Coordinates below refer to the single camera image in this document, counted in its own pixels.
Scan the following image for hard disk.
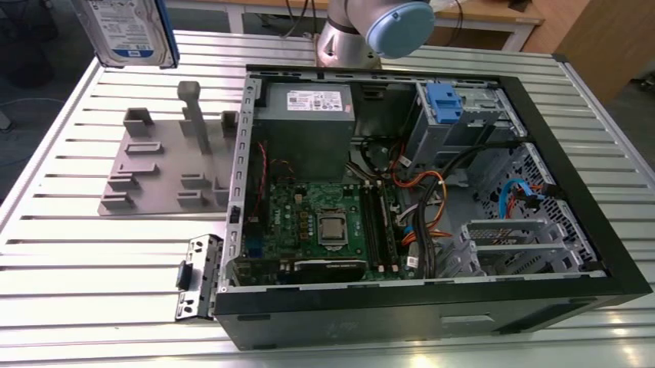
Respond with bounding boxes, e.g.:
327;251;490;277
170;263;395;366
71;0;182;71

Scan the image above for silver disk bay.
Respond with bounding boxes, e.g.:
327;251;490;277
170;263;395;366
440;218;590;279

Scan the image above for green motherboard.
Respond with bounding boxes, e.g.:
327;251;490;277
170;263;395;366
241;182;411;285

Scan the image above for grey power supply unit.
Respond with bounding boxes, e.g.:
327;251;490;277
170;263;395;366
253;82;359;184

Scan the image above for silver CPU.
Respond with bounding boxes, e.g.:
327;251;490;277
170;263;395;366
318;217;351;246

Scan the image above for black graphics card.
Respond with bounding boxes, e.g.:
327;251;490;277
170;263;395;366
230;257;370;287

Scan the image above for grey optical drive cage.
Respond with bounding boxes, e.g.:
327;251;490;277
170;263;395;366
409;79;529;166

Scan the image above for blue drive cage latch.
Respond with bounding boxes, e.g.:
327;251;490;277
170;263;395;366
425;83;465;124

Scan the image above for grey parts rack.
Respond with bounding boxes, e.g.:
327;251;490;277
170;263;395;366
95;80;243;218

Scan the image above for black PC case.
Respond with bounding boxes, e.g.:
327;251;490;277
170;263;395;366
213;63;654;352

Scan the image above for wooden cabinet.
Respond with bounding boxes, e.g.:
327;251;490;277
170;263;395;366
521;0;655;105

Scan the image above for black office chair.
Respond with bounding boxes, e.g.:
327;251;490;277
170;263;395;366
0;0;73;89

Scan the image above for thin red wire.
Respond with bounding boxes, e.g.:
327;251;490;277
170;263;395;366
255;140;271;231

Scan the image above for black cable bundle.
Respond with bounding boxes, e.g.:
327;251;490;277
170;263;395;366
413;141;518;279

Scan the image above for orange power wires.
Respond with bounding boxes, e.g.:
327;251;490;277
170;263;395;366
391;170;456;246

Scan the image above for metal expansion slot bracket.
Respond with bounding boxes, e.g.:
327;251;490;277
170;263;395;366
174;233;227;321

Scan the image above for blue data wire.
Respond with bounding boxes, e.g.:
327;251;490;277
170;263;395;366
501;178;540;222

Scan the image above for wooden desk white frame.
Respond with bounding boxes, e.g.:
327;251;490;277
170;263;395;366
225;0;545;53

